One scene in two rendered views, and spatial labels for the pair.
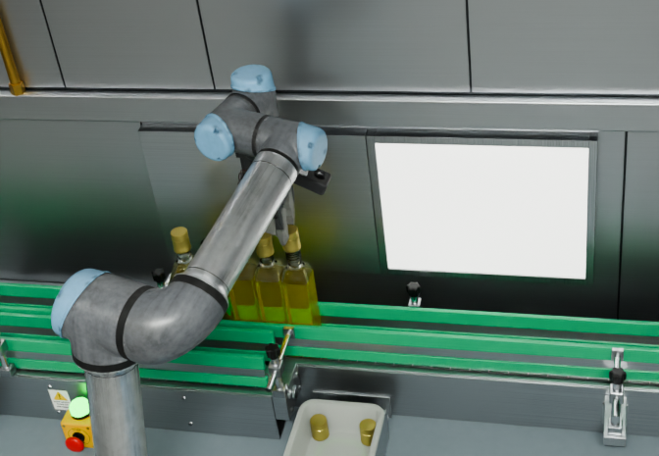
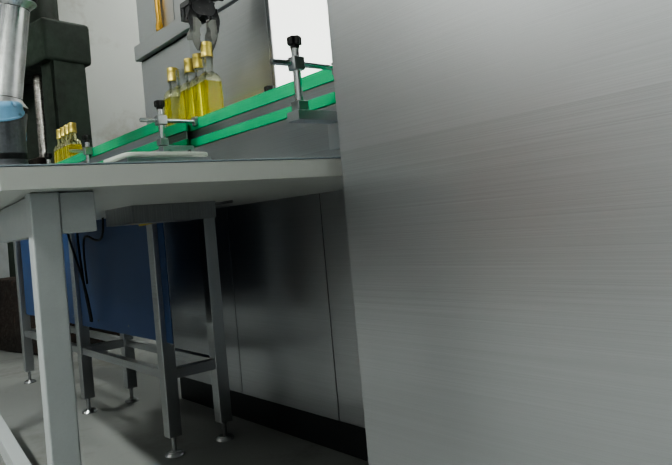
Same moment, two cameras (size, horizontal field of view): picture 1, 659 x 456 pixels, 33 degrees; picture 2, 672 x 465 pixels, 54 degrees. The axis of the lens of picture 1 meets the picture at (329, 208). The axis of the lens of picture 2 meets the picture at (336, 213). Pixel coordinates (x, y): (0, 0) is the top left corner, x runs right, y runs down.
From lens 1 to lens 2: 2.20 m
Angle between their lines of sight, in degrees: 48
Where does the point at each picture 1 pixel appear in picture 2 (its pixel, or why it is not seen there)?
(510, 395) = (281, 138)
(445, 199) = (298, 20)
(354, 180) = (260, 24)
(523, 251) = not seen: hidden behind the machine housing
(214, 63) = not seen: outside the picture
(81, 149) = (178, 63)
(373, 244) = (269, 77)
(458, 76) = not seen: outside the picture
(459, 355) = (263, 112)
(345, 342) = (217, 123)
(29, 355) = (98, 158)
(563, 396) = (307, 127)
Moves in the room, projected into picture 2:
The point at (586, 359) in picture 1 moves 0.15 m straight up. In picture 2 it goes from (323, 86) to (317, 17)
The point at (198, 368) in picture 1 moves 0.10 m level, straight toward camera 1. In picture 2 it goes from (142, 141) to (119, 139)
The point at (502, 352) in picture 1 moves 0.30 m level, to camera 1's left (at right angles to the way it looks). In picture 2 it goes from (281, 98) to (190, 118)
